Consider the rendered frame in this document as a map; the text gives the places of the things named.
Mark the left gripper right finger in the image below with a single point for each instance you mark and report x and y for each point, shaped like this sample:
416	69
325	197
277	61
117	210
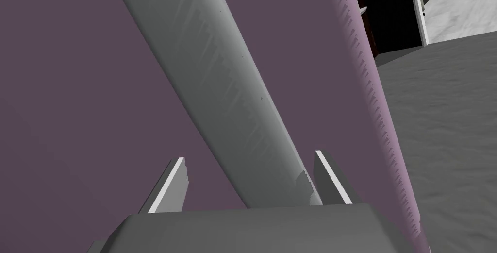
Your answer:
329	185

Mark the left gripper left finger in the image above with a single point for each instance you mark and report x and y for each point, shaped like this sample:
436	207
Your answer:
171	191

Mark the purple door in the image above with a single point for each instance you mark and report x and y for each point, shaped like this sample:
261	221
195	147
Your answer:
85	90

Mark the white door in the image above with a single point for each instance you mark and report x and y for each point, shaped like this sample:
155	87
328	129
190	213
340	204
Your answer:
418	8

